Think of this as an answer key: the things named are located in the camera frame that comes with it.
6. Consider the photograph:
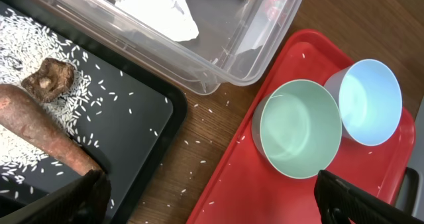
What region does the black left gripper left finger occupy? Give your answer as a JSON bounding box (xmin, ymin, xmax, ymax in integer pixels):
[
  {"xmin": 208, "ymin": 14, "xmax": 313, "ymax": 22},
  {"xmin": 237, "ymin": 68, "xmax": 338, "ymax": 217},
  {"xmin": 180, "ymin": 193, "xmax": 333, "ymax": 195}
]
[{"xmin": 1, "ymin": 170, "xmax": 111, "ymax": 224}]

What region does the brown food chunk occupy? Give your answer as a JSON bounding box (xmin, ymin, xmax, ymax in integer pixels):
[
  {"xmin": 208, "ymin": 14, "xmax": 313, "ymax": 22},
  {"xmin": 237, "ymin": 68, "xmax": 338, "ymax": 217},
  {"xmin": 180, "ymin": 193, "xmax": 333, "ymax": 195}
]
[{"xmin": 21, "ymin": 58, "xmax": 74, "ymax": 103}]

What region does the crumpled white tissue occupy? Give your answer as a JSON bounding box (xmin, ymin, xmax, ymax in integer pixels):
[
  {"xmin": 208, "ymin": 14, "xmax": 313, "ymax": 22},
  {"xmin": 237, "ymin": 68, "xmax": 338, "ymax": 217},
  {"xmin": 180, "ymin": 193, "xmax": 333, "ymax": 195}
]
[{"xmin": 113, "ymin": 0, "xmax": 199, "ymax": 42}]

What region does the clear plastic bin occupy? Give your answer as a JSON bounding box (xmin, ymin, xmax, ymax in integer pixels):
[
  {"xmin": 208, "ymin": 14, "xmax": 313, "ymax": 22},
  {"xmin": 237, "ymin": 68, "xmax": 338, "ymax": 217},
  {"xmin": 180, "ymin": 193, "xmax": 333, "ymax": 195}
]
[{"xmin": 33, "ymin": 0, "xmax": 302, "ymax": 95}]

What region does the green bowl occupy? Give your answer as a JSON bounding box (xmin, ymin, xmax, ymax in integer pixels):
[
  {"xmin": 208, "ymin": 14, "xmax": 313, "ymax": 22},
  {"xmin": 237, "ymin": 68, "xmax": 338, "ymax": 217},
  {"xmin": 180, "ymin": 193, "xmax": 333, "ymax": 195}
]
[{"xmin": 251, "ymin": 80, "xmax": 342, "ymax": 179}]

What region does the black waste tray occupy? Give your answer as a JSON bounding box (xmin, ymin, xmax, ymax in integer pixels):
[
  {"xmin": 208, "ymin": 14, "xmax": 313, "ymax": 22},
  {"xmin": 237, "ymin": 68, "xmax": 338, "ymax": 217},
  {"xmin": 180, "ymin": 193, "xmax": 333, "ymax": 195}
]
[{"xmin": 1, "ymin": 0, "xmax": 187, "ymax": 223}]

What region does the red plastic tray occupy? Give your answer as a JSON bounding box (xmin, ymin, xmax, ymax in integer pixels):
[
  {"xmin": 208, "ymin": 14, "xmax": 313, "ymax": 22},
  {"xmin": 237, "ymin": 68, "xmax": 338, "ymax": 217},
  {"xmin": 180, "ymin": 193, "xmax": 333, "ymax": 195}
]
[{"xmin": 187, "ymin": 29, "xmax": 416, "ymax": 224}]

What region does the white rice pile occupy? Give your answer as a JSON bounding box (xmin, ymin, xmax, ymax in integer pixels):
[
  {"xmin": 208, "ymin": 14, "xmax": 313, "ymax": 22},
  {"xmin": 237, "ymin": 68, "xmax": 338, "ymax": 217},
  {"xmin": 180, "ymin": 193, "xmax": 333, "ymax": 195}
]
[{"xmin": 1, "ymin": 8, "xmax": 101, "ymax": 175}]

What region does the light blue bowl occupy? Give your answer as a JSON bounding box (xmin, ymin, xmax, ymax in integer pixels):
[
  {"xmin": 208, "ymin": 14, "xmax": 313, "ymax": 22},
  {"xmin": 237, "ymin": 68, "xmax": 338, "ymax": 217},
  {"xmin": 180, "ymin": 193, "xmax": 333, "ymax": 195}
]
[{"xmin": 325, "ymin": 59, "xmax": 403, "ymax": 146}]

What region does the brown carrot piece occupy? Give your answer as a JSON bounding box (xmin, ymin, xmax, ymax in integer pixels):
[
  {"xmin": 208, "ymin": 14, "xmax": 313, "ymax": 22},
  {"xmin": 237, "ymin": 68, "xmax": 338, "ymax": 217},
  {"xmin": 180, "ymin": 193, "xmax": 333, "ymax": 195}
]
[{"xmin": 1, "ymin": 84, "xmax": 101, "ymax": 176}]

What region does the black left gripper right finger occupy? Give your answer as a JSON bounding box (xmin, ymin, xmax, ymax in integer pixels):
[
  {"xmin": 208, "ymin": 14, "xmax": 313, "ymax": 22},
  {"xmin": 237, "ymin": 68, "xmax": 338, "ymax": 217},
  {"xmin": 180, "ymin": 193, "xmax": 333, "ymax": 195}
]
[{"xmin": 314, "ymin": 170, "xmax": 423, "ymax": 224}]

